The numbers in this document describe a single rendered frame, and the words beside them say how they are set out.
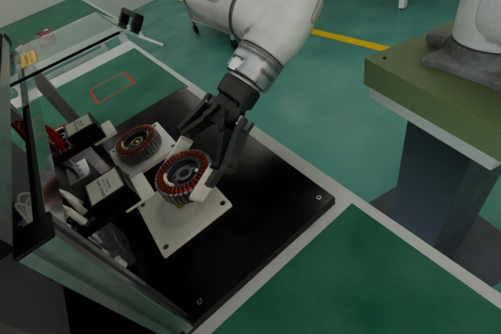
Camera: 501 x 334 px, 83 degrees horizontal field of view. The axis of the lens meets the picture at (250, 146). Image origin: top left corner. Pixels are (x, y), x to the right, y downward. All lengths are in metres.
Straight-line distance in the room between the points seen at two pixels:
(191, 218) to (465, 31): 0.63
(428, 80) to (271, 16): 0.37
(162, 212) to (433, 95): 0.58
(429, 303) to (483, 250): 0.94
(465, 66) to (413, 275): 0.43
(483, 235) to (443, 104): 0.86
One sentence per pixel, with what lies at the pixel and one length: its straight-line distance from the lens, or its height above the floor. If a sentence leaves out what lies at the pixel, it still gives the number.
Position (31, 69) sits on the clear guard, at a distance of 0.63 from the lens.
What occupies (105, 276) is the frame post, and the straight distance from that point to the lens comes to 0.33.
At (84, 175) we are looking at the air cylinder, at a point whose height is 0.82.
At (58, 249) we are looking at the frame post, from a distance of 0.29.
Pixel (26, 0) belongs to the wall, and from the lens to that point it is 5.76.
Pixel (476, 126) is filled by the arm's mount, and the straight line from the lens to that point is 0.64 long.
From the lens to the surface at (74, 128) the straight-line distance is 0.71.
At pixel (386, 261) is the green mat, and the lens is 0.50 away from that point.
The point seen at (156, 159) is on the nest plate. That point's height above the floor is 0.78.
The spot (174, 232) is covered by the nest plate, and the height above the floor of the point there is 0.78.
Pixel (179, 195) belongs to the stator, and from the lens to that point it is 0.51.
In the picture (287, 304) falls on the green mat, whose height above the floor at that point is 0.75.
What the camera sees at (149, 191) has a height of 0.88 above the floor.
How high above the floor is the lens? 1.21
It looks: 43 degrees down
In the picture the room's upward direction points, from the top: 20 degrees counter-clockwise
